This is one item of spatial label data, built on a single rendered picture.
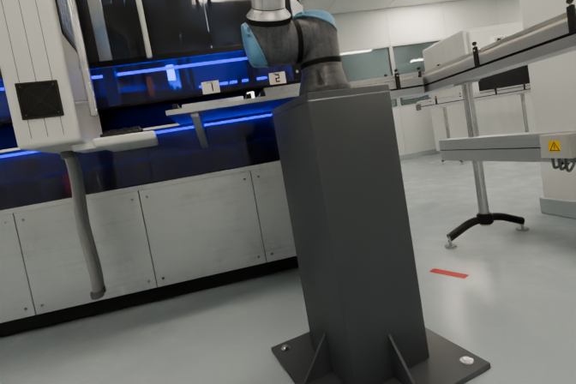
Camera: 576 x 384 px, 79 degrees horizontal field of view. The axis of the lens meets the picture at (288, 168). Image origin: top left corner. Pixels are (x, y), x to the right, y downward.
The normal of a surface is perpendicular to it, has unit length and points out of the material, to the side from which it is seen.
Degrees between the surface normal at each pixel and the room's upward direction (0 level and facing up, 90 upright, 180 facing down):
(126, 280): 90
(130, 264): 90
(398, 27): 90
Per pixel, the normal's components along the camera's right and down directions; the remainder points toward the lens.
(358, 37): 0.18, 0.04
